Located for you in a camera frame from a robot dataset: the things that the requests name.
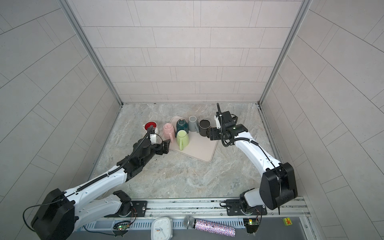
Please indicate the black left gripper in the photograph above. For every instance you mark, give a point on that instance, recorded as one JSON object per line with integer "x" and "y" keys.
{"x": 166, "y": 147}

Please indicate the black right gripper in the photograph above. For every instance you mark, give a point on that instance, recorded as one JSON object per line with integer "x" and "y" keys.
{"x": 213, "y": 133}

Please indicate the black mug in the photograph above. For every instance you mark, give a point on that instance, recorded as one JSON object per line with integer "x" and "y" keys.
{"x": 204, "y": 126}

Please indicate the white mug red inside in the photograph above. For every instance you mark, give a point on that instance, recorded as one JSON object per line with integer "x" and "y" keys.
{"x": 149, "y": 125}

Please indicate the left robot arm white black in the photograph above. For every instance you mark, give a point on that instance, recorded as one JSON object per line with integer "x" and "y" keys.
{"x": 63, "y": 212}

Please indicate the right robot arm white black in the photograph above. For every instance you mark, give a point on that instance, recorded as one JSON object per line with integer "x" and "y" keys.
{"x": 278, "y": 185}

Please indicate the pink faceted mug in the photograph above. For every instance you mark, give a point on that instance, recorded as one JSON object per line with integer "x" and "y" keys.
{"x": 169, "y": 132}

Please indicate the light green mug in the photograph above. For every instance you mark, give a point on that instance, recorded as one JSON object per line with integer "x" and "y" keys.
{"x": 182, "y": 139}

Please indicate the dark green faceted mug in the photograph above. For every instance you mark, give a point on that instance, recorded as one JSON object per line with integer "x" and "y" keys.
{"x": 182, "y": 124}

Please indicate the grey mug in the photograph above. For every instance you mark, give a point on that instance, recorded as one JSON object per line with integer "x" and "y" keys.
{"x": 193, "y": 124}

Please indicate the beige plastic tray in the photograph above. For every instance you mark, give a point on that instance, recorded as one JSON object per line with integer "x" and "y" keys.
{"x": 199, "y": 147}

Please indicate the glittery pink microphone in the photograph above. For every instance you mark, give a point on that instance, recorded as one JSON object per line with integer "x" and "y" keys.
{"x": 209, "y": 227}

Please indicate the white square clock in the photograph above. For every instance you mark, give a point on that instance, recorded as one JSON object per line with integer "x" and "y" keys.
{"x": 162, "y": 229}

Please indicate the small green circuit board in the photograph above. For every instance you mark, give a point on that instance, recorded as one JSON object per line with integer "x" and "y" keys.
{"x": 122, "y": 226}

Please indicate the small black circuit device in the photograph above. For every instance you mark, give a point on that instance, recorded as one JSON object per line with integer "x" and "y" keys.
{"x": 251, "y": 225}

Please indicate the yellow warning sticker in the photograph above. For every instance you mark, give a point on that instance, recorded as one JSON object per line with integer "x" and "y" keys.
{"x": 287, "y": 221}

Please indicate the left metal corner profile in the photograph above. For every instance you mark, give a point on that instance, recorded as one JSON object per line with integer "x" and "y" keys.
{"x": 87, "y": 45}

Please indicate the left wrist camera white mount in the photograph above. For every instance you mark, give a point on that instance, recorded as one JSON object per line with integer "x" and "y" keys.
{"x": 154, "y": 136}

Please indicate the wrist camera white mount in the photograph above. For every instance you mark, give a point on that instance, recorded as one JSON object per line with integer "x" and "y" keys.
{"x": 225, "y": 120}
{"x": 154, "y": 136}

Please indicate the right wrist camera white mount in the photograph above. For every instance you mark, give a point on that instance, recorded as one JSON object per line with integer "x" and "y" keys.
{"x": 225, "y": 120}

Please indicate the metal base rail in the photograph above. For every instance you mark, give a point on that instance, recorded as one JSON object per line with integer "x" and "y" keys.
{"x": 218, "y": 210}

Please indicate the metal corner wall profile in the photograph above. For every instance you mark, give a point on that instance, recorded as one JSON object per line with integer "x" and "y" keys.
{"x": 290, "y": 38}

